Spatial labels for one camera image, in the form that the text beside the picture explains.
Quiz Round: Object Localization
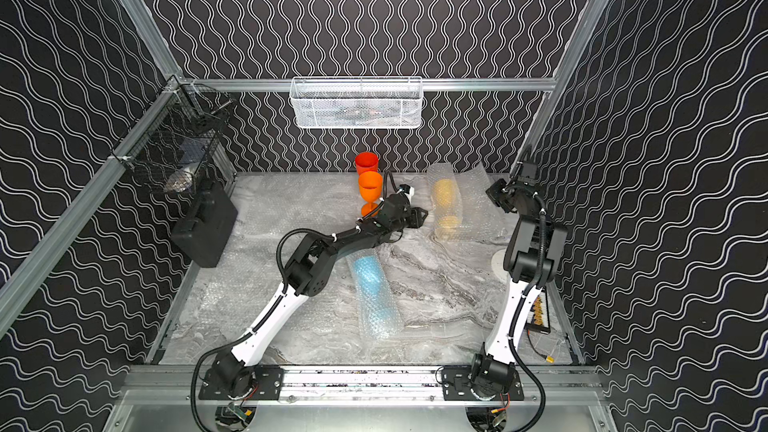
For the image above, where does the orange plastic wine glass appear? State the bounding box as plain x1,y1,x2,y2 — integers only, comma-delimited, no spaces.
358,170,383,216

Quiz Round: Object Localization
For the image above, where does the bubble yellow glass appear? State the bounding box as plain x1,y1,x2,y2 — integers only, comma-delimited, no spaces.
426,162,508,242

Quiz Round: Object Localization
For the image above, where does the red plastic wine glass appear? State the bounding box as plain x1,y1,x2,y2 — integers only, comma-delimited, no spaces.
354,151,379,175

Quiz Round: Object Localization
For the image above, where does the bubble blue glass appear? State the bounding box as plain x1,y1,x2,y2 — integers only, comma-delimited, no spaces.
346,251,404,341

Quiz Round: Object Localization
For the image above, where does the bubble orange glass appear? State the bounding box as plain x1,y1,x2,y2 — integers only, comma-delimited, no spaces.
172,262,357,351

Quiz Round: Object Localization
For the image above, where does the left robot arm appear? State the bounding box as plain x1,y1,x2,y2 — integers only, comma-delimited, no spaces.
190,195,429,400

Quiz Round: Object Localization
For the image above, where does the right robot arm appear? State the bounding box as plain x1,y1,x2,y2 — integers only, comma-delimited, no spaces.
470,179,568,400

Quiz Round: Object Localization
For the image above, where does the white tape roll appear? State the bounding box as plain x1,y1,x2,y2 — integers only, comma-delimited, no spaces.
491,250,510,284

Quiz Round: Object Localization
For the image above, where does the black battery charger box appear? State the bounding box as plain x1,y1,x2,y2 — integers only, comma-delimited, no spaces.
526,289,551,334

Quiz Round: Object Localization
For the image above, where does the black speaker box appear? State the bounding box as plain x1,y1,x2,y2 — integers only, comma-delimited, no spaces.
171,179,238,268

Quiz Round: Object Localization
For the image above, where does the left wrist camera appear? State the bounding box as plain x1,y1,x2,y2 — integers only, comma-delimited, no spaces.
383,184,415,210

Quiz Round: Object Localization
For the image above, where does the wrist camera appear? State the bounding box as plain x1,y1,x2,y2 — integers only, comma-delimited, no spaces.
515,161,539,188
383,184,415,210

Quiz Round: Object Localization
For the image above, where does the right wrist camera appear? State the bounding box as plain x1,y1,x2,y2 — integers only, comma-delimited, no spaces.
515,161,539,188

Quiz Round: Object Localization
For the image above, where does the white wire mesh basket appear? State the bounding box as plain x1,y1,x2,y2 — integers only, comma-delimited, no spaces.
289,76,424,129

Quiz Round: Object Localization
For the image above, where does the charger cable with yellow plug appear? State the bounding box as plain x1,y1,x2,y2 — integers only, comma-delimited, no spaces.
526,331,568,364

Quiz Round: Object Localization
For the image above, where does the black wire mesh basket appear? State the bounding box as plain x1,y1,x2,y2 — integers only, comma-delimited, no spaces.
117,83,236,196

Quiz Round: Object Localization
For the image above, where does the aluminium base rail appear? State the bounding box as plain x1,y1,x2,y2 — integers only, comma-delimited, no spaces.
113,364,607,406

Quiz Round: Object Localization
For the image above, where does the aluminium frame corner post left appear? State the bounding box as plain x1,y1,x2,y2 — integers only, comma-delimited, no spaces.
118,0,183,79

